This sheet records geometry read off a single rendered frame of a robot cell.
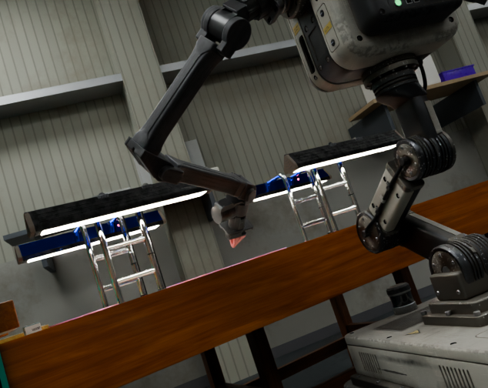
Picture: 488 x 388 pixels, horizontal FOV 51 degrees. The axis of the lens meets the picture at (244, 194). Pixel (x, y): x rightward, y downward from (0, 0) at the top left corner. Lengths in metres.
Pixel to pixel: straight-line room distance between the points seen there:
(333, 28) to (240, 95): 3.22
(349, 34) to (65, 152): 3.17
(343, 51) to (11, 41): 3.55
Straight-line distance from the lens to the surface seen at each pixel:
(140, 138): 1.28
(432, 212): 1.94
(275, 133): 4.40
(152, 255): 1.86
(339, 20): 1.24
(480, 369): 1.09
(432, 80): 4.42
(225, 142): 4.25
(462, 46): 5.34
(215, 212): 1.63
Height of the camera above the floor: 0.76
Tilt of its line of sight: 7 degrees up
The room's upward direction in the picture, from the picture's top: 19 degrees counter-clockwise
